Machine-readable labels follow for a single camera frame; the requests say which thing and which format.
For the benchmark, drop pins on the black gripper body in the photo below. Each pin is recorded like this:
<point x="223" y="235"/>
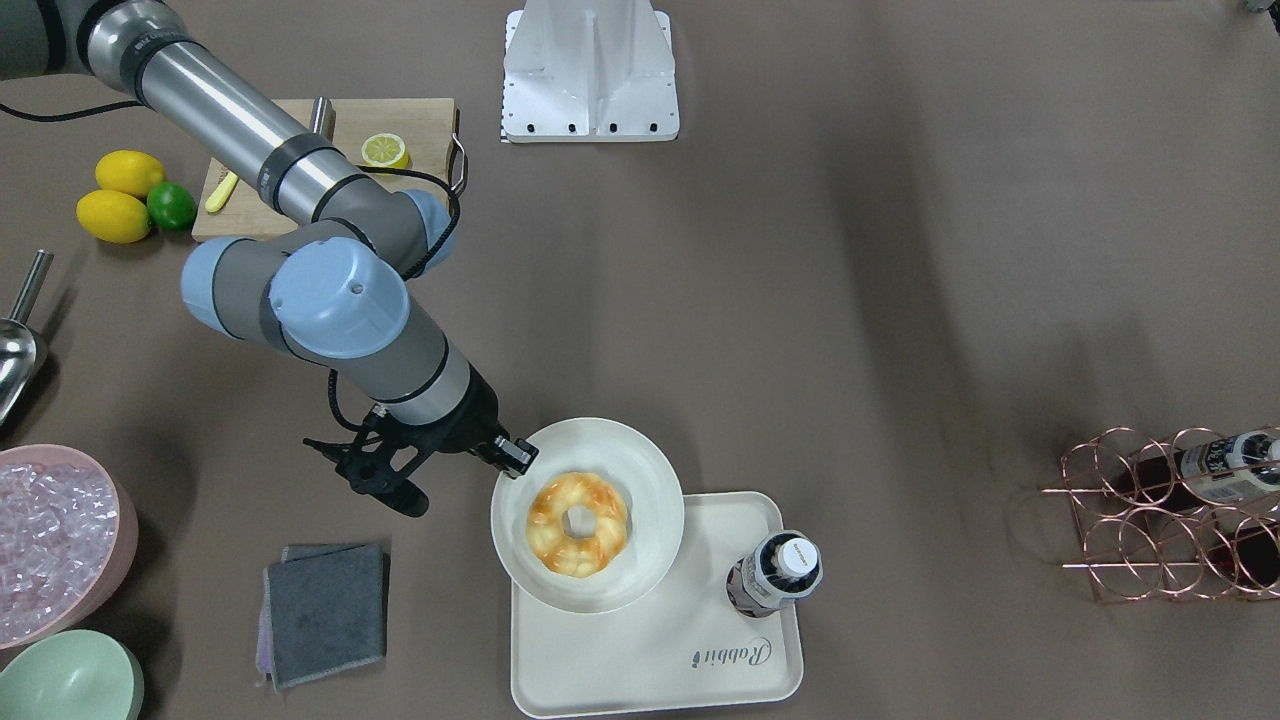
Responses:
<point x="478" y="416"/>

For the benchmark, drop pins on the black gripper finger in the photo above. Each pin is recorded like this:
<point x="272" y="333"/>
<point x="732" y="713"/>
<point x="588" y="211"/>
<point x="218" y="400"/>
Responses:
<point x="398" y="494"/>
<point x="512" y="457"/>

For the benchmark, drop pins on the glazed donut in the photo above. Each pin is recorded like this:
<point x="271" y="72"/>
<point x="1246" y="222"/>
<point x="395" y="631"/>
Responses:
<point x="577" y="525"/>

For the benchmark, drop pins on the white round plate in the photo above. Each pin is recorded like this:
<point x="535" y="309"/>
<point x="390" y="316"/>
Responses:
<point x="647" y="483"/>

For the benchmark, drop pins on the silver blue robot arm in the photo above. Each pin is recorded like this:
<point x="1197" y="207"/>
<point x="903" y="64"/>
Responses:
<point x="332" y="292"/>

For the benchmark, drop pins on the cream rabbit tray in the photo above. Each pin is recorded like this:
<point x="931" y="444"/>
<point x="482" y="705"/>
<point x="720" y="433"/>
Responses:
<point x="680" y="646"/>

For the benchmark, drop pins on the tea bottle on tray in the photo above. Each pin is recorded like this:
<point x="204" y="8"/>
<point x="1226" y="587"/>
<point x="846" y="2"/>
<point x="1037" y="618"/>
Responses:
<point x="783" y="569"/>

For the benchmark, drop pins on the grey folded cloth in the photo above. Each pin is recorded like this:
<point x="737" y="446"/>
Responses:
<point x="323" y="612"/>

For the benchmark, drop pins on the lemon half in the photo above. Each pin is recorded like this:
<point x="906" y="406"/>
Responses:
<point x="386" y="150"/>

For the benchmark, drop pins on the yellow plastic knife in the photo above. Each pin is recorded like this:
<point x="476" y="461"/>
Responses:
<point x="220" y="194"/>

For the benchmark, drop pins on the green lime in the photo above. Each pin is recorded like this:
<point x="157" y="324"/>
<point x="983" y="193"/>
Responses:
<point x="171" y="207"/>

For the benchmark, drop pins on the bamboo cutting board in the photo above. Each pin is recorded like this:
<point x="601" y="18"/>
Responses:
<point x="425" y="124"/>

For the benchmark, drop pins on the pink bowl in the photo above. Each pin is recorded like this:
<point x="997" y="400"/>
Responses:
<point x="121" y="555"/>

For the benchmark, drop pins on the clear ice cubes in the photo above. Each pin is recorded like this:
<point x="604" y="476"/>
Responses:
<point x="58" y="524"/>

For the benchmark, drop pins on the lower yellow lemon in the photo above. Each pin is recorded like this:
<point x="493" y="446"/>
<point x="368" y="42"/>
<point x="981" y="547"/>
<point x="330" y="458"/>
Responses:
<point x="114" y="217"/>

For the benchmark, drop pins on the yellow lemon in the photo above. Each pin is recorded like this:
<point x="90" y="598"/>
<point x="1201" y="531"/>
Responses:
<point x="114" y="217"/>
<point x="128" y="171"/>

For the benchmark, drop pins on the mint green bowl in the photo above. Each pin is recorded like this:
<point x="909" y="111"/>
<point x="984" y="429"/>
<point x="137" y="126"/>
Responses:
<point x="78" y="674"/>

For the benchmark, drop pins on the metal scoop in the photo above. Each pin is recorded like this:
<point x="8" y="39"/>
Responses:
<point x="23" y="350"/>

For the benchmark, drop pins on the upper yellow lemon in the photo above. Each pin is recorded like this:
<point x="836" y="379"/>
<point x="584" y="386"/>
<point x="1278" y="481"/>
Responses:
<point x="128" y="171"/>

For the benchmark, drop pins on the tea bottle in rack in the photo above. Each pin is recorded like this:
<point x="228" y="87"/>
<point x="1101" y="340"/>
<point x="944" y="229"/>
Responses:
<point x="1228" y="471"/>

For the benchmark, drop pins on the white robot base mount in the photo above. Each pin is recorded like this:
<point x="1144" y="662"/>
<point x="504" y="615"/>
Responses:
<point x="589" y="72"/>

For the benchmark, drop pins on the copper wire bottle rack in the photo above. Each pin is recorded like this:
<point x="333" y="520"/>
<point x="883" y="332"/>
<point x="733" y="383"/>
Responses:
<point x="1132" y="552"/>

